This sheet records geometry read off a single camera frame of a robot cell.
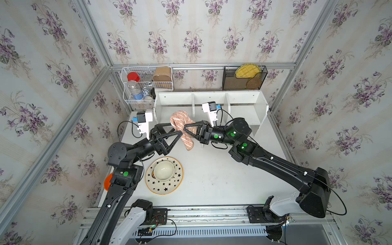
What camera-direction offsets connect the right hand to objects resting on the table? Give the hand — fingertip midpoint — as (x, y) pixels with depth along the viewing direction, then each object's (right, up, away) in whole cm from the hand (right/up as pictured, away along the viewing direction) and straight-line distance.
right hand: (185, 129), depth 52 cm
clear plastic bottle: (-32, +22, +34) cm, 51 cm away
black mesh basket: (+27, +30, +48) cm, 63 cm away
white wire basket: (-30, +28, +40) cm, 57 cm away
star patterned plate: (-14, -33, +29) cm, 46 cm away
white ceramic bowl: (-15, -25, +34) cm, 45 cm away
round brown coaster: (+41, +28, +45) cm, 67 cm away
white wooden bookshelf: (+34, +13, +33) cm, 49 cm away
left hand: (-1, -2, -2) cm, 3 cm away
